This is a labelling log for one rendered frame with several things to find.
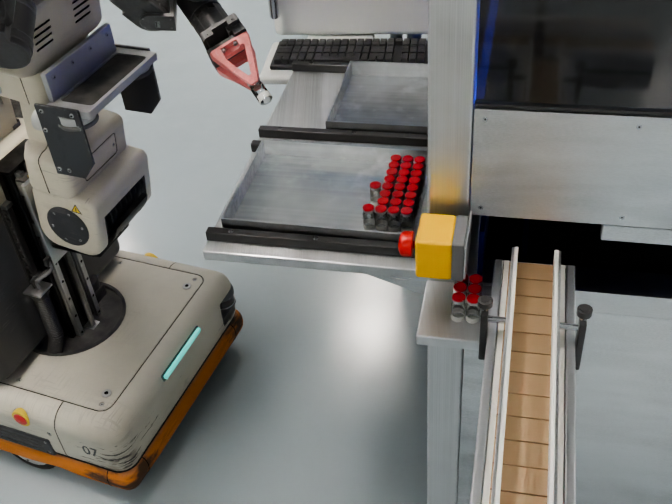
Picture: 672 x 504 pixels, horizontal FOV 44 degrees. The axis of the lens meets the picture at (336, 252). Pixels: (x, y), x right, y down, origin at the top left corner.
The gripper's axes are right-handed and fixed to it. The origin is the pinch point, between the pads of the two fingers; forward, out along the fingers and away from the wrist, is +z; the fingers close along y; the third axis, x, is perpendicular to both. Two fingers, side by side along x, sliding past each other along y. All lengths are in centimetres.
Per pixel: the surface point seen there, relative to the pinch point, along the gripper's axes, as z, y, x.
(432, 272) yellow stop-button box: 39.2, -6.6, 6.4
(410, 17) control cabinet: -36, -78, 53
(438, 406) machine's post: 53, -47, -1
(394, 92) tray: -9, -52, 31
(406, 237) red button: 32.8, -5.1, 6.1
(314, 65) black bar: -27, -57, 21
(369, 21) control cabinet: -42, -79, 44
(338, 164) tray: 4.2, -37.3, 9.1
